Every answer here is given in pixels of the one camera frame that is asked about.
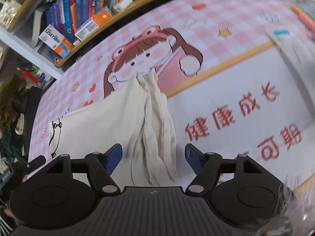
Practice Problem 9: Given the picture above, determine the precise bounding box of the white charger block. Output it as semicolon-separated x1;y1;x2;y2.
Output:
114;0;133;12

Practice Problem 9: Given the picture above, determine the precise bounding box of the wooden bookshelf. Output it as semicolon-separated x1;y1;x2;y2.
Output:
0;0;195;79

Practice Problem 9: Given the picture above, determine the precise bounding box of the pink checkered cartoon tablecloth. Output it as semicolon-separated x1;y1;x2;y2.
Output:
29;0;314;189

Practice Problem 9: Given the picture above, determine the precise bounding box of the olive brown garment pile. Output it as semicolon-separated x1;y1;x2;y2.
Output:
1;74;27;134

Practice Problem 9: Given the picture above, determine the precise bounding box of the cream white t-shirt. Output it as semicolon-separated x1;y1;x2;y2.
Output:
49;73;177;188

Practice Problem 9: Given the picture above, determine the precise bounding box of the flat white orange box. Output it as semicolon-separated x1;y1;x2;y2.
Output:
75;8;112;41

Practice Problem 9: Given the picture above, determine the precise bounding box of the orange highlighter pen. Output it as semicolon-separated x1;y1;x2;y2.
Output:
291;5;315;31

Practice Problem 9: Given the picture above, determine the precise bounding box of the white orange Usmile box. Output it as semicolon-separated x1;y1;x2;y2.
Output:
39;24;74;58

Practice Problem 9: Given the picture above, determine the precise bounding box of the white wristwatch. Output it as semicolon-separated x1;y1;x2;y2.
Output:
15;113;25;135

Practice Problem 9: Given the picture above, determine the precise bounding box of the white pearl handbag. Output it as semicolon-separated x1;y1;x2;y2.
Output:
0;0;21;30

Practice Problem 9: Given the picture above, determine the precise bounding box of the dark green garment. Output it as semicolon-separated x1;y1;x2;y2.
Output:
1;129;27;166

